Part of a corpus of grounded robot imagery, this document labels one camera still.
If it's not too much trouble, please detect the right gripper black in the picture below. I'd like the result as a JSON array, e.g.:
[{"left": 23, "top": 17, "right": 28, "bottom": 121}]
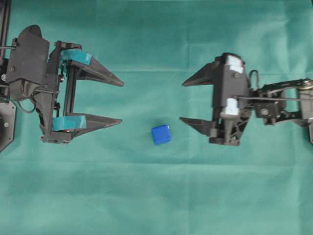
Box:
[{"left": 179, "top": 62, "right": 252, "bottom": 145}]

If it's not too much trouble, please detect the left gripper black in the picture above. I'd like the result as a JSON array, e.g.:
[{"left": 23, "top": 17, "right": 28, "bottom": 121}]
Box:
[{"left": 36, "top": 41, "right": 124, "bottom": 144}]

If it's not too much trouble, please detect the blue cube block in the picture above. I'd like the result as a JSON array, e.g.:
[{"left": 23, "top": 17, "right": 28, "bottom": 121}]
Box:
[{"left": 151, "top": 125, "right": 172, "bottom": 145}]

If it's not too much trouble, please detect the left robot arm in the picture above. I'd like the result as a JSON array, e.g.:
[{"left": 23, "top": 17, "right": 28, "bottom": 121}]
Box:
[{"left": 0, "top": 35, "right": 124, "bottom": 148}]

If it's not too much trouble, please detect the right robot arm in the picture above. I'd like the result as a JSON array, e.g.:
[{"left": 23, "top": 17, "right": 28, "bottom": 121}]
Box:
[{"left": 180, "top": 53, "right": 313, "bottom": 146}]

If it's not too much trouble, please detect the green cloth table cover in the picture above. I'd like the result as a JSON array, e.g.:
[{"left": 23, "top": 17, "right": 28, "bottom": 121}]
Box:
[{"left": 0, "top": 0, "right": 313, "bottom": 235}]

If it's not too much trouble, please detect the right wrist camera housing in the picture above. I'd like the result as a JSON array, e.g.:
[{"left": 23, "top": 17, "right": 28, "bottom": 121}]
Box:
[{"left": 212, "top": 53, "right": 248, "bottom": 116}]

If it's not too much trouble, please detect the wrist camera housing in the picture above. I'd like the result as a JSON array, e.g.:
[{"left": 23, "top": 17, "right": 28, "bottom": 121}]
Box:
[
  {"left": 6, "top": 25, "right": 49, "bottom": 101},
  {"left": 212, "top": 53, "right": 248, "bottom": 116}
]

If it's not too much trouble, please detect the black camera cable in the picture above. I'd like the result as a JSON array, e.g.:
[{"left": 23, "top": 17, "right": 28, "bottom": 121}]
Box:
[{"left": 14, "top": 97, "right": 36, "bottom": 114}]

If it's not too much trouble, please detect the left wrist camera housing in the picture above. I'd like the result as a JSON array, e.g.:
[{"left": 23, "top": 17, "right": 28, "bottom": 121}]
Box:
[{"left": 6, "top": 25, "right": 49, "bottom": 101}]

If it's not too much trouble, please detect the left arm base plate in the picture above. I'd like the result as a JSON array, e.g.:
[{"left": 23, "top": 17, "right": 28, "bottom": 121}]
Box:
[{"left": 0, "top": 100, "right": 16, "bottom": 152}]

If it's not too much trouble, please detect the black frame rail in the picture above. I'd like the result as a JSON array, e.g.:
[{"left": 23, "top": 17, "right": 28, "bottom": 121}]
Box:
[{"left": 0, "top": 0, "right": 11, "bottom": 65}]

